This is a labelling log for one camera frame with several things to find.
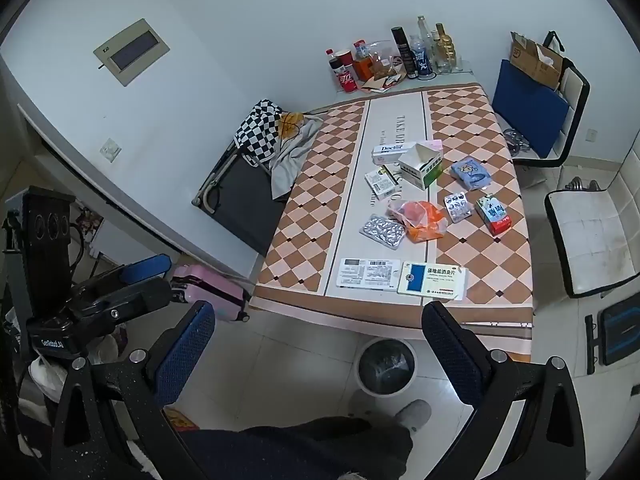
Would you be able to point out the green red carton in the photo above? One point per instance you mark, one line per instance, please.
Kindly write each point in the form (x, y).
(492, 215)

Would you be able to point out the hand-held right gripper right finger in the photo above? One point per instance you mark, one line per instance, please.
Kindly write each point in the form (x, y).
(452, 355)

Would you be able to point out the grey cloth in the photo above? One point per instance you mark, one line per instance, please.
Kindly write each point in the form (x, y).
(295, 157)

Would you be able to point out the black white checkered cloth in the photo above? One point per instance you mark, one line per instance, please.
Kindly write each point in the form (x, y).
(260, 132)

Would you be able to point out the white box blue lettering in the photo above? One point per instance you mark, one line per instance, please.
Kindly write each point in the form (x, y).
(387, 152)

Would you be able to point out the black blue panel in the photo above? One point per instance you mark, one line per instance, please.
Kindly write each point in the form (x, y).
(617, 327)

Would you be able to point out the gold glass bottle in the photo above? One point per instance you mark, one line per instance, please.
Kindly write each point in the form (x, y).
(442, 47)

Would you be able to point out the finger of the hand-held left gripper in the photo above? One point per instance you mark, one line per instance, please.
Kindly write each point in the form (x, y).
(152, 295)
(145, 267)

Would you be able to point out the grey wall electrical panel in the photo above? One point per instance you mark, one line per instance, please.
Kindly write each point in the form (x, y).
(131, 52)

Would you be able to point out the blue label bottle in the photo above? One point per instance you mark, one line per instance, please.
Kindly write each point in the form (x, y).
(420, 60)

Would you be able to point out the cola bottle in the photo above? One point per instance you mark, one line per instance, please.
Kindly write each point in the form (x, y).
(333, 66)

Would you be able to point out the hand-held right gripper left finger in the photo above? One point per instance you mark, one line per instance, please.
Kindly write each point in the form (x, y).
(185, 355)

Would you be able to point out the dark seat with beige frame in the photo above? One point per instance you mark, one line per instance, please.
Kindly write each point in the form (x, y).
(245, 200)

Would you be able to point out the cardboard box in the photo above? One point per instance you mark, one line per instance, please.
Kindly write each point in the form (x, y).
(537, 62)

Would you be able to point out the open green white carton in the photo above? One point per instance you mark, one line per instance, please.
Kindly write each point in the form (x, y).
(422, 170)

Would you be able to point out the pink storage box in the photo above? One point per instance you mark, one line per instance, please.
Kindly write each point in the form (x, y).
(215, 290)

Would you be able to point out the white wall outlet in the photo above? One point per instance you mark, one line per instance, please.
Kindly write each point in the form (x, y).
(591, 135)

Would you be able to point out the orange plastic bag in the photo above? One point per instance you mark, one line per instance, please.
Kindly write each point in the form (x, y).
(422, 222)

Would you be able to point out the white black chair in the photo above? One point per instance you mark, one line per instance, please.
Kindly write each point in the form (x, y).
(590, 240)
(575, 105)

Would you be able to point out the yellow orange cloth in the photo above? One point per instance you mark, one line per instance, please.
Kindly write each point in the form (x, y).
(291, 122)

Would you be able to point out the black spray can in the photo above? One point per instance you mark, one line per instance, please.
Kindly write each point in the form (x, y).
(401, 50)

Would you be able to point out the white waste bin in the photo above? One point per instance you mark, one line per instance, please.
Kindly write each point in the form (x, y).
(385, 367)

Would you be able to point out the clear glass bottle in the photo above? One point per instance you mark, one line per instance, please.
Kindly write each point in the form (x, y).
(424, 30)

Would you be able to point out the blue cartoon packet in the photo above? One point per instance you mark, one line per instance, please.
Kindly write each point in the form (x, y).
(470, 172)

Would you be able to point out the orange box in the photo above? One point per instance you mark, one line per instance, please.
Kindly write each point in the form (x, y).
(362, 69)

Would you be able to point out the red packet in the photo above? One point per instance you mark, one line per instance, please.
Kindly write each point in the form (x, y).
(180, 419)

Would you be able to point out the white barcode box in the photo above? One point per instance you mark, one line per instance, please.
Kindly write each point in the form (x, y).
(367, 274)

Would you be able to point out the white wall switch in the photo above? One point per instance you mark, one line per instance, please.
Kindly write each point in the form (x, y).
(110, 150)

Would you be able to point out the grey slipper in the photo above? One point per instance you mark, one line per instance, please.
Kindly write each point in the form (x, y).
(412, 414)

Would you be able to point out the silver metal object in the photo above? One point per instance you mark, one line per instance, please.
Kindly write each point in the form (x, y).
(517, 140)

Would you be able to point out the small white green box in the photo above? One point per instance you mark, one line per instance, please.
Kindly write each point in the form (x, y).
(380, 182)

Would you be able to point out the checkered pink brown tablecloth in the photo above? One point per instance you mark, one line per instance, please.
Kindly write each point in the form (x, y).
(310, 185)

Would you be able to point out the brown cardboard pieces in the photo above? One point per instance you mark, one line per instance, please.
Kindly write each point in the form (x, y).
(380, 84)

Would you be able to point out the blue print blister pack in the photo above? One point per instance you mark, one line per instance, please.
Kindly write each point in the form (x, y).
(457, 207)

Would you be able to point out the silver blister pack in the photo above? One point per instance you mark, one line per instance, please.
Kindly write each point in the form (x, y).
(382, 231)

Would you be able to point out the clear plastic snack bag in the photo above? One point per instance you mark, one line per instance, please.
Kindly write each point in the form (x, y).
(384, 60)

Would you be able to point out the white box blue square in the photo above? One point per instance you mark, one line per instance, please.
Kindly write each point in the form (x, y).
(435, 282)

